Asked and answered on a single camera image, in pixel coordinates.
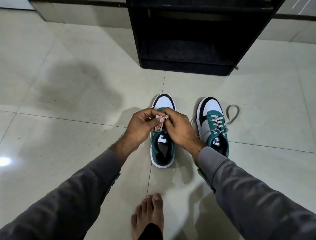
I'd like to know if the person's left forearm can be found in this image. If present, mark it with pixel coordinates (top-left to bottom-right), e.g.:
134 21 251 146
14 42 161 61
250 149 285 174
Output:
0 135 142 240

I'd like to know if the green white black sneaker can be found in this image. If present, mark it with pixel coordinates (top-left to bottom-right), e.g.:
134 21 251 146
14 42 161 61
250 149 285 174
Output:
150 94 176 169
196 97 230 158

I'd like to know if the black trouser leg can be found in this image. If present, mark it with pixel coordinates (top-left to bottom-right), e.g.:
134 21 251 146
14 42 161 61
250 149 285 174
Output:
138 223 163 240

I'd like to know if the beige shoelace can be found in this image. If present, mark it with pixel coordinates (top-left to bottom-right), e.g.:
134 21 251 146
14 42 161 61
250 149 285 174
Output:
190 105 240 136
154 115 170 133

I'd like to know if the person's right hand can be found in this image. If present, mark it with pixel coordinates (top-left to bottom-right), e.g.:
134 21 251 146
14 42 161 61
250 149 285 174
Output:
162 107 207 155

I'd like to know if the black shelf unit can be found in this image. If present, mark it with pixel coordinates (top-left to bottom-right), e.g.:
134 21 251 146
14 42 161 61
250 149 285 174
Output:
126 0 286 76

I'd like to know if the person's left hand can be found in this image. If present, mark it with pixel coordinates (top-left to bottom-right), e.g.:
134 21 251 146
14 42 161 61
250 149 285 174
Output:
123 108 166 149

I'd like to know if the person's bare foot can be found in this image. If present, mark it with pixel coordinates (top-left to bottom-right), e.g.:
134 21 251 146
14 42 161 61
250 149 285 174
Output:
131 193 164 240

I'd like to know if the person's right forearm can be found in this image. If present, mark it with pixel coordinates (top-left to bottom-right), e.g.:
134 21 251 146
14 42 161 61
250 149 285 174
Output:
190 145 316 240

